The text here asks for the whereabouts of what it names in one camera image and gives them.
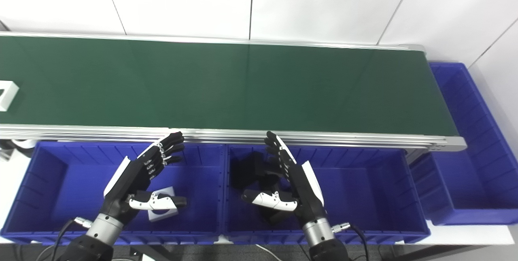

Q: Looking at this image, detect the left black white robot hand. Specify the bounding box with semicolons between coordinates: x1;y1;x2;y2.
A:
100;132;188;225

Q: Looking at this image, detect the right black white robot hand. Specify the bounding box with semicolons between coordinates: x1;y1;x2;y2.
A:
242;131;328;225

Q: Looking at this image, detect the white plastic part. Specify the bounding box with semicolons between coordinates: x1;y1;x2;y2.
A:
0;81;19;112

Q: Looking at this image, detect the white square part with hole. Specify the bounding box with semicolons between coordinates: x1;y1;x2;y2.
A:
148;187;179;222

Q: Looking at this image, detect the black plastic part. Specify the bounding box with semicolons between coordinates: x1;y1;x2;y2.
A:
231;152;296;225

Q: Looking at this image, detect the blue plastic bin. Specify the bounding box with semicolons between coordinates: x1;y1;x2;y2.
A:
0;140;227;246
223;144;431;246
409;62;518;226

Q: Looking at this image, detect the black white conveyor motor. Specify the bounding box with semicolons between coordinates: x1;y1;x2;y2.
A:
0;139;35;158

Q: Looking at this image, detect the green conveyor belt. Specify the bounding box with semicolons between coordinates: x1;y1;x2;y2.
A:
0;32;468;152

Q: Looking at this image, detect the aluminium conveyor leg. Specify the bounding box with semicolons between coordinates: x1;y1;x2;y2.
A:
405;150;427;165

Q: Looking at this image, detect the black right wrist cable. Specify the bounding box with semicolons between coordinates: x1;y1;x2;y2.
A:
332;223;369;261

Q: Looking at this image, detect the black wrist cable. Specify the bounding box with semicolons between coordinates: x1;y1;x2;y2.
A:
51;217;93;261
332;223;369;261

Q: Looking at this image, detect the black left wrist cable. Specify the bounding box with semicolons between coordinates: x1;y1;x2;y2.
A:
51;217;93;261

